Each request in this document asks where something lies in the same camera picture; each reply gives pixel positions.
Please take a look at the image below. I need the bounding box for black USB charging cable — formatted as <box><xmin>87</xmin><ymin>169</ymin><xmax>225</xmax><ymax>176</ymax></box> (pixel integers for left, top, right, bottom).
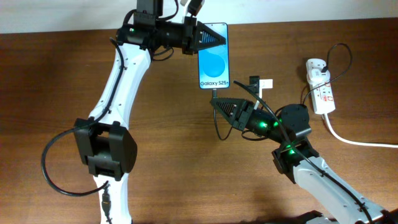
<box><xmin>211</xmin><ymin>42</ymin><xmax>354</xmax><ymax>142</ymax></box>

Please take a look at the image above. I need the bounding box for blue Samsung Galaxy smartphone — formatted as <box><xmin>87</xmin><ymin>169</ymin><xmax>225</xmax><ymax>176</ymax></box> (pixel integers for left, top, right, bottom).
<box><xmin>198</xmin><ymin>23</ymin><xmax>229</xmax><ymax>89</ymax></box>

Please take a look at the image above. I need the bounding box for white power strip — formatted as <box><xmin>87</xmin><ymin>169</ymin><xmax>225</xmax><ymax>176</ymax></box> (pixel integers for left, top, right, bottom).
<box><xmin>306</xmin><ymin>58</ymin><xmax>335</xmax><ymax>114</ymax></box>

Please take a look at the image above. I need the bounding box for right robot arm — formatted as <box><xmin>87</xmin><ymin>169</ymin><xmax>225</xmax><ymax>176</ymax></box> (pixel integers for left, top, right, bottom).
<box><xmin>210</xmin><ymin>98</ymin><xmax>397</xmax><ymax>223</ymax></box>

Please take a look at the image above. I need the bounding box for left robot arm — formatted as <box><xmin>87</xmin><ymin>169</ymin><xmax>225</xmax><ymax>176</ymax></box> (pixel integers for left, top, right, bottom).
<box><xmin>74</xmin><ymin>1</ymin><xmax>226</xmax><ymax>223</ymax></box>

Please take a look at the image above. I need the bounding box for white USB charger plug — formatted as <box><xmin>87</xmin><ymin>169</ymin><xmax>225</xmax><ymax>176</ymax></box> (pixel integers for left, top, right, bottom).
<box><xmin>307</xmin><ymin>69</ymin><xmax>330</xmax><ymax>86</ymax></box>

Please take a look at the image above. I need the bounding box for white power strip cord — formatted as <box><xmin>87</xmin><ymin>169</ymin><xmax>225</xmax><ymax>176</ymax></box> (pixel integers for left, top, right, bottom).
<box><xmin>322</xmin><ymin>113</ymin><xmax>398</xmax><ymax>149</ymax></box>

